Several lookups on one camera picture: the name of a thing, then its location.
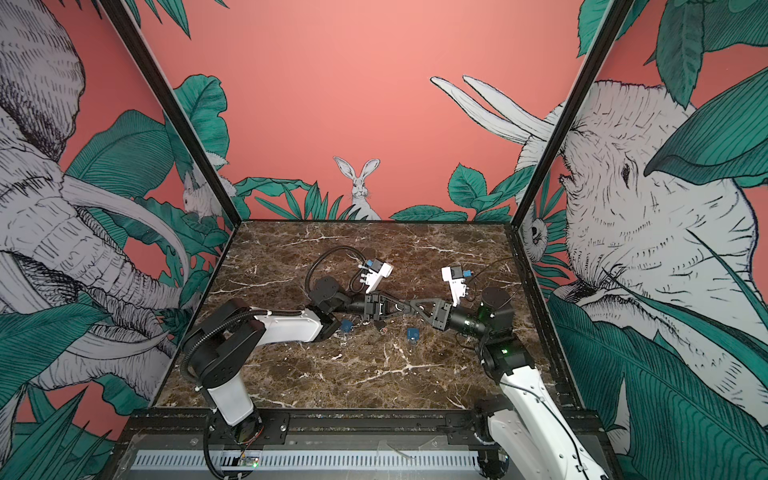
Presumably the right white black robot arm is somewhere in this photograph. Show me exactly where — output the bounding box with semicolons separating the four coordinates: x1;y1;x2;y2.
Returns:
409;287;609;479

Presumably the right black frame post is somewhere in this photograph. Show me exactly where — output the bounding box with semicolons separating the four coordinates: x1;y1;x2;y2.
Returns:
511;0;633;229

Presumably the left black frame post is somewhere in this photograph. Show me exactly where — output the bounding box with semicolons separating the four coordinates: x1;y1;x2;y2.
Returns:
99;0;242;228

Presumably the black front mounting rail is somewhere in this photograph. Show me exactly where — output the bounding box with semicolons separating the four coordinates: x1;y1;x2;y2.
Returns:
116;407;601;448

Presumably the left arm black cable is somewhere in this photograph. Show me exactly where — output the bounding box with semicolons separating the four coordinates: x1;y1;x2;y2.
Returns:
304;244;367;295

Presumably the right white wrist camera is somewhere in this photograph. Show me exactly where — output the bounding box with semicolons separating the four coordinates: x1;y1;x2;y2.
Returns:
441;266;472;307

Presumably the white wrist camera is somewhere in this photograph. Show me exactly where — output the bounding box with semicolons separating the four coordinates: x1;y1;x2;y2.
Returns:
360;259;393;294
441;266;472;307

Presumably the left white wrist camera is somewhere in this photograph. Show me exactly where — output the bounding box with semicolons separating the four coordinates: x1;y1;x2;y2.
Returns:
360;259;393;294

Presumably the black frame post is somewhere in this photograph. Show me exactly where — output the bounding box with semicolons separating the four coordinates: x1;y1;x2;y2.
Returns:
99;0;242;228
511;0;633;229

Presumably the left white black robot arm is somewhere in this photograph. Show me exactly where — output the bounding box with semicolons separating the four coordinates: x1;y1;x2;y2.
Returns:
179;276;412;427

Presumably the white slotted cable duct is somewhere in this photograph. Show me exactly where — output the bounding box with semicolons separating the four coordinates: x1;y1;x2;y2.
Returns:
130;450;479;472

